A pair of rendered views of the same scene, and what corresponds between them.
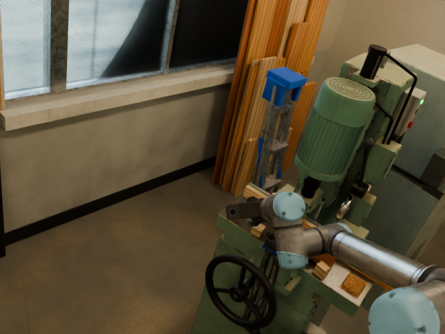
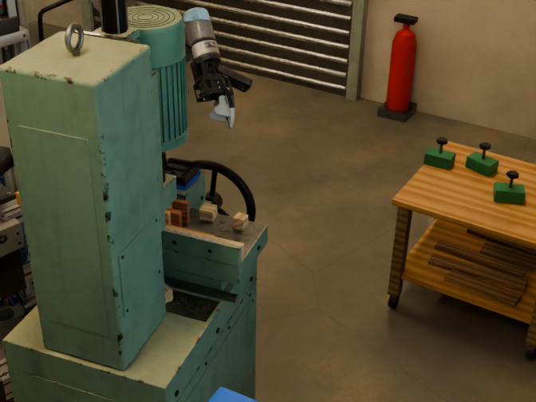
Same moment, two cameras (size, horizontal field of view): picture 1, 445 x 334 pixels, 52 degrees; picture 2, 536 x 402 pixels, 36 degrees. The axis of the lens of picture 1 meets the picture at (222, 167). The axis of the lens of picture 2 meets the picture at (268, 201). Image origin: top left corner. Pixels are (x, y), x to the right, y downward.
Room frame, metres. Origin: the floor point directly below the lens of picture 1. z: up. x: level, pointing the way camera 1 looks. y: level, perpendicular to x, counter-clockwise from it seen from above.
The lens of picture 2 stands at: (3.23, -0.30, 2.14)
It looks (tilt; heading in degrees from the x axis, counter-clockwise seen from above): 32 degrees down; 172
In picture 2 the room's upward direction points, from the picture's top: 1 degrees clockwise
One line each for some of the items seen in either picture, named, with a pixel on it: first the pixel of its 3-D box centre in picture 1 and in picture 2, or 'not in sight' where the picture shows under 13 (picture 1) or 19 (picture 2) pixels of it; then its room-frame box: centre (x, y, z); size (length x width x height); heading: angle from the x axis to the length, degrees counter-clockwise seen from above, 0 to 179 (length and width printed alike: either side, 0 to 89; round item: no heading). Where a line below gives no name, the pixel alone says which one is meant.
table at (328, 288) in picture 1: (288, 254); (160, 221); (1.28, -0.32, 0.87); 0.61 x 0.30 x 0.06; 62
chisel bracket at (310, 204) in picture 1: (306, 202); (151, 199); (1.41, -0.34, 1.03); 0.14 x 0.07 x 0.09; 152
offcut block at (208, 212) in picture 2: (257, 229); (208, 212); (1.32, -0.19, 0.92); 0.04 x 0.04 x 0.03; 66
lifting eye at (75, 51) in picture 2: (385, 59); (74, 39); (1.65, -0.46, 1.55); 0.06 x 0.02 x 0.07; 152
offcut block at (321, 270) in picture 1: (321, 270); not in sight; (1.19, -0.43, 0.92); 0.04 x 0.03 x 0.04; 51
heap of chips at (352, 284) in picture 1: (354, 283); not in sight; (1.18, -0.55, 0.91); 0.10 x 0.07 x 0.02; 152
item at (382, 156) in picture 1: (380, 160); not in sight; (1.52, -0.56, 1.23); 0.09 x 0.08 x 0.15; 152
